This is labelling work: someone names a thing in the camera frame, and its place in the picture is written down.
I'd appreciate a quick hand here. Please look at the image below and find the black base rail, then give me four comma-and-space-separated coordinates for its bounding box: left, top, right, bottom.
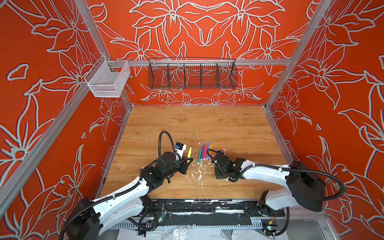
144, 199, 286, 225

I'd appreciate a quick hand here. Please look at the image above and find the purple pen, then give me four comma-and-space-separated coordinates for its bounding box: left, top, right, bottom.
200, 143, 207, 161

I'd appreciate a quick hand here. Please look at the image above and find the green pen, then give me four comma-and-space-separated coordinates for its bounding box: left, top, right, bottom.
197, 144, 204, 165

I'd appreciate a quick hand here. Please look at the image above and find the white cable duct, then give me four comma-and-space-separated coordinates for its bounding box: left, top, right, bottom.
111, 219, 263, 231

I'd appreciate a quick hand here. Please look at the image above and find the orange pen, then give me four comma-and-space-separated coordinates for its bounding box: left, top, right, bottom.
209, 141, 213, 156

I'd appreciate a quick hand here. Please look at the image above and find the black wire basket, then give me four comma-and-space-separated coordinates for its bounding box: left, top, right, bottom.
148, 57, 238, 90

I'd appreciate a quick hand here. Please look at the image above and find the pink pen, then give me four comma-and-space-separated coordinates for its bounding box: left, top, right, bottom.
202, 142, 210, 160

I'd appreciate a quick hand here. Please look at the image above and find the yellow pen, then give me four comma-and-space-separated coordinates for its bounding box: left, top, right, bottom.
187, 147, 192, 163

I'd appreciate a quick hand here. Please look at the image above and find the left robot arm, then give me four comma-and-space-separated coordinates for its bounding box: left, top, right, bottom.
59, 142, 193, 240

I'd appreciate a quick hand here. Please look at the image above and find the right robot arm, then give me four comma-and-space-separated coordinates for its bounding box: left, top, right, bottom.
207, 150, 346, 216

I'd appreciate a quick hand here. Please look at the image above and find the blue pen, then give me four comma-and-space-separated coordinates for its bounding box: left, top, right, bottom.
205, 142, 210, 160

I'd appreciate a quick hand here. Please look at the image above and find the white wire basket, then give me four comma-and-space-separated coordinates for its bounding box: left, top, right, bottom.
85, 56, 131, 98

